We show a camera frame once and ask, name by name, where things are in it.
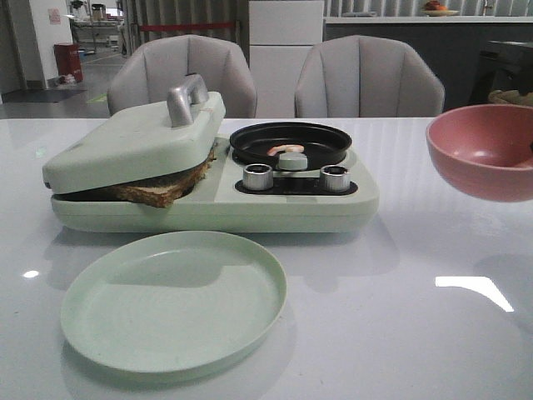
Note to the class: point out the bread slice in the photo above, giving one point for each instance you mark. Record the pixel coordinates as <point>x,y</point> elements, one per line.
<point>208,163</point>
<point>158,192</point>

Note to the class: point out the white refrigerator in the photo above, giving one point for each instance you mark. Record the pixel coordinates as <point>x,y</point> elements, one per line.
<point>281,33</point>

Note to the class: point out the left silver control knob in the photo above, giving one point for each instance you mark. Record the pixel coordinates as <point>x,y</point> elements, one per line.
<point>257,177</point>

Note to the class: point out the breakfast maker hinged lid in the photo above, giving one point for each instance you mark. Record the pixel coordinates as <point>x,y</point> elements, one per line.
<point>141,142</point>

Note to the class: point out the red barrier tape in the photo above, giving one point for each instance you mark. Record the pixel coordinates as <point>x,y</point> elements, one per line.
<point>187,27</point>

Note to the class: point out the mint green plate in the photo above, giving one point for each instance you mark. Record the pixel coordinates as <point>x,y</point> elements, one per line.
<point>186,303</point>

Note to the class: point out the black round frying pan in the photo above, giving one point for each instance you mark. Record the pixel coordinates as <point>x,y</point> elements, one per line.
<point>322,144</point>

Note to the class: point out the right grey upholstered chair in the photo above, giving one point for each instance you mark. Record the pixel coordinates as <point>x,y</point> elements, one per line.
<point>362,76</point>

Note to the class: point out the pink bowl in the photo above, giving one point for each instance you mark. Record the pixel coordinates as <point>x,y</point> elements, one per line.
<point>484,150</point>

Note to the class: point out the right silver control knob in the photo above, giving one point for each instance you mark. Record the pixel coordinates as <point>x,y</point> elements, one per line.
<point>334,179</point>

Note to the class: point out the mint green breakfast maker base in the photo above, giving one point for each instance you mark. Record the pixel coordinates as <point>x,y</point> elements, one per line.
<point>214,204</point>

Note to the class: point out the dark appliance at right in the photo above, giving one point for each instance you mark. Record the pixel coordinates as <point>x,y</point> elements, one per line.
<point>505,66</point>

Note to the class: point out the pink shrimp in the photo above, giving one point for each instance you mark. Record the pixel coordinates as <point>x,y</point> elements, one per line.
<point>285,148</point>

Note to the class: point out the dark grey kitchen counter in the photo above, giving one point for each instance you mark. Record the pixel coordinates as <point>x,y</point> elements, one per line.
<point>450,46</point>

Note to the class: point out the silver control knob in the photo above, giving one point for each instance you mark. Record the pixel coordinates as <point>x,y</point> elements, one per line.
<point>257,177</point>
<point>334,179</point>

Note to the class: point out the grey upholstered chair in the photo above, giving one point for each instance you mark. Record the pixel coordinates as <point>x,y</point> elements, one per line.
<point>362,76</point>
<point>159,65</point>

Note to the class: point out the beige cushion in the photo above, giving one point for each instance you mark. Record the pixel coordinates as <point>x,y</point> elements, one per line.
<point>511,97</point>

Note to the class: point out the left grey upholstered chair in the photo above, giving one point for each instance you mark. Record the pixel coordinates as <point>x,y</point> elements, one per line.
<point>159,65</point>

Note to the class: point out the red bin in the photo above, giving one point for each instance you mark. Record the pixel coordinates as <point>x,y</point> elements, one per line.
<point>68,60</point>

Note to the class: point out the fruit plate on counter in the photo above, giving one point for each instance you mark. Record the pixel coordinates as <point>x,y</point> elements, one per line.
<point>434,8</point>

